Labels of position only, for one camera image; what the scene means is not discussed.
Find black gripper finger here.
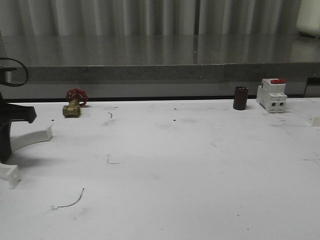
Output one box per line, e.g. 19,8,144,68
0,122,12,163
0,95,37,124

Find white half-ring pipe clamp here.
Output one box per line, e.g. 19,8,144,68
0,125,53,188

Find brass valve red handwheel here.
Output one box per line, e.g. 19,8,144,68
62,88,88,118

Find dark brown cylindrical coupling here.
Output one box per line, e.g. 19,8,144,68
233,86,249,111

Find white container in background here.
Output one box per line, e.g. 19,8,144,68
296,0,320,38

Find black cable loop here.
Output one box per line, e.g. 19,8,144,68
0,57,29,88

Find white circuit breaker red switch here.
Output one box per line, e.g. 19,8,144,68
256,78,288,113

